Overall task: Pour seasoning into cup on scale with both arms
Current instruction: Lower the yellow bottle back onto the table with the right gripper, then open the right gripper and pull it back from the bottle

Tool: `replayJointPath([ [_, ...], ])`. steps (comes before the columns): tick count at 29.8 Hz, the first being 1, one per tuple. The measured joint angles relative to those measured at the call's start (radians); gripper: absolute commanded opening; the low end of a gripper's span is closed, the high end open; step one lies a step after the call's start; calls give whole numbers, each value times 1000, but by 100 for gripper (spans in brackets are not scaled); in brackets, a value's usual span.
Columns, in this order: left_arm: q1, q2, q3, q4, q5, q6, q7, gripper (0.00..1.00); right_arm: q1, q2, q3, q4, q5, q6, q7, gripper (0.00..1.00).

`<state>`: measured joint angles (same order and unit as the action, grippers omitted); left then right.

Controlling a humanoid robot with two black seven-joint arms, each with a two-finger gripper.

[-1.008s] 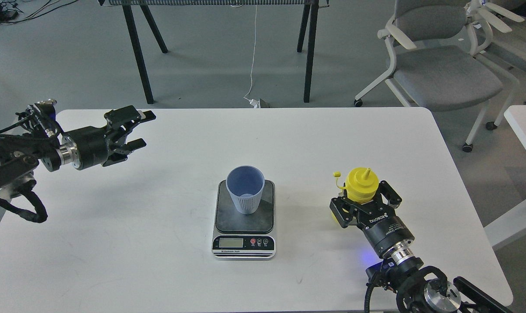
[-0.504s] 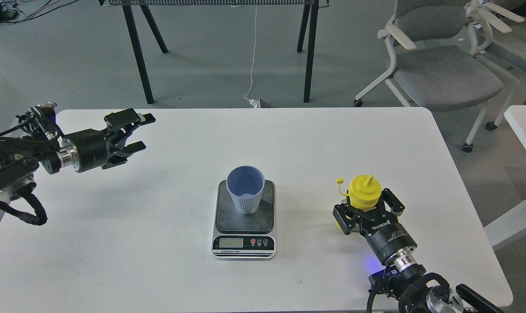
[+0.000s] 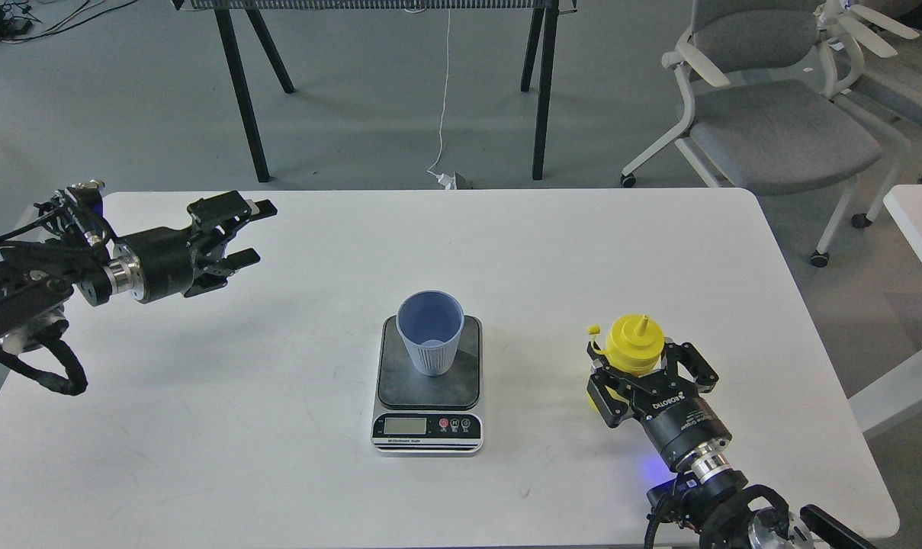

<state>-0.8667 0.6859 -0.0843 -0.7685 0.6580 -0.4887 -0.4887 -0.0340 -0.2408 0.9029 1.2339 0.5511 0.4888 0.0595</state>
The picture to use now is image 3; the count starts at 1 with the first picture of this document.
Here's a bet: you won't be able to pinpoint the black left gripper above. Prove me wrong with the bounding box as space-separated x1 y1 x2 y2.
116 191 278 303

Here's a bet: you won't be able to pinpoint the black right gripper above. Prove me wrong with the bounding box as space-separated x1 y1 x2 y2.
586 340 731 473

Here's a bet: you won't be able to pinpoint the yellow squeeze bottle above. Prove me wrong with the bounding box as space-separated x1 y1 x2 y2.
586 315 665 377

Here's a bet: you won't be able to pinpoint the blue plastic cup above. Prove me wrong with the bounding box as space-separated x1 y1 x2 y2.
395 291 464 377

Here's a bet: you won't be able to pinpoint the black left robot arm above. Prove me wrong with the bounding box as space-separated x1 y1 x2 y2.
0 180 277 396

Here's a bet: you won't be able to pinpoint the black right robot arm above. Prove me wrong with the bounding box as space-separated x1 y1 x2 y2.
586 341 871 548

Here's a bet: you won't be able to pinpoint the digital kitchen scale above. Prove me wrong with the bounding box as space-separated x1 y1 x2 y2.
371 315 484 455

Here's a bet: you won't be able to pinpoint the black trestle table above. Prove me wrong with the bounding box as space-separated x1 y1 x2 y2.
164 1 580 184

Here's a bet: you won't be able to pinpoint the white power adapter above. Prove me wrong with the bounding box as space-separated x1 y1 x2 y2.
434 172 474 191

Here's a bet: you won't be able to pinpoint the grey office chair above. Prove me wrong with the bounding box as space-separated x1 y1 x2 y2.
621 1 917 268
815 0 922 184

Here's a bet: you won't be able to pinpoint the white hanging cable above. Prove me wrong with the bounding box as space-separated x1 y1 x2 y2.
428 6 452 178

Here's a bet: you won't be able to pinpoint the black floor cables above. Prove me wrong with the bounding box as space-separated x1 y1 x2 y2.
0 0 141 66

